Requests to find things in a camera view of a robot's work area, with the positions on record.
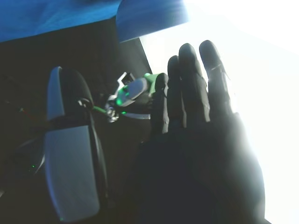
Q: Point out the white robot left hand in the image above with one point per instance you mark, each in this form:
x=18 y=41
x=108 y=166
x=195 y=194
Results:
x=198 y=163

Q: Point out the green block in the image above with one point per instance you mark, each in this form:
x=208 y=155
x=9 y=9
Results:
x=151 y=81

